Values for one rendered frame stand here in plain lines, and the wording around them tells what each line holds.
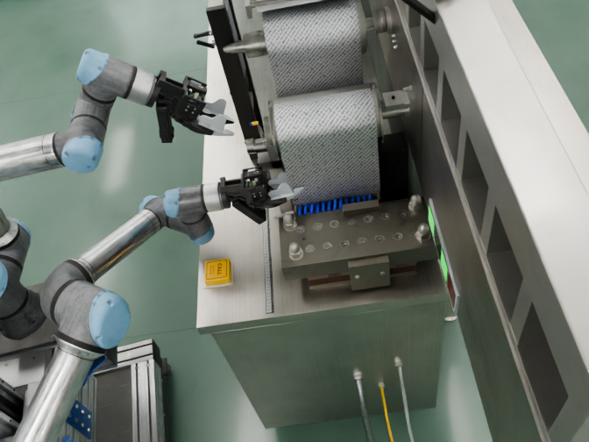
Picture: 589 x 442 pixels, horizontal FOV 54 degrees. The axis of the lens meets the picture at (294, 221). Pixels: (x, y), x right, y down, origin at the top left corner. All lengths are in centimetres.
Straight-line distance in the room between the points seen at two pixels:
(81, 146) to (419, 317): 95
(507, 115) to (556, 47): 299
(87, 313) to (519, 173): 94
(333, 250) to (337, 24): 56
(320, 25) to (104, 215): 202
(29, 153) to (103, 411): 129
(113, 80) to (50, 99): 291
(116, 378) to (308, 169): 130
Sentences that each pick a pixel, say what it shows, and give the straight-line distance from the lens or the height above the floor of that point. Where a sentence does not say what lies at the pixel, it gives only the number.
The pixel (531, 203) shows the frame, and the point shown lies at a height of 165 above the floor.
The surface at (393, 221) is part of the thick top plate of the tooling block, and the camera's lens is 150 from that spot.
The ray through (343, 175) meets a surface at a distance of 149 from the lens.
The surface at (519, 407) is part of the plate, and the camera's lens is 89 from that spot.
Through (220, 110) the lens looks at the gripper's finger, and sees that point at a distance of 141.
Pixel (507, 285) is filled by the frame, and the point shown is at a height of 146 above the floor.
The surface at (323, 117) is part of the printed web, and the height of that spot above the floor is 130.
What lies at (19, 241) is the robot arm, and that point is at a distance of 183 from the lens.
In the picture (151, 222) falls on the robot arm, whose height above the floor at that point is 106.
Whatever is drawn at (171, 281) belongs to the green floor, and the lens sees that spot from 282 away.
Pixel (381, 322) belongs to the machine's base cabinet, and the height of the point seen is 79.
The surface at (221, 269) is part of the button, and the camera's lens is 161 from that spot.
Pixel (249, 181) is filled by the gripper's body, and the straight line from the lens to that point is 148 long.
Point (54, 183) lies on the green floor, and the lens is 357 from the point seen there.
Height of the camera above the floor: 221
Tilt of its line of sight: 51 degrees down
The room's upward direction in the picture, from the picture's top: 14 degrees counter-clockwise
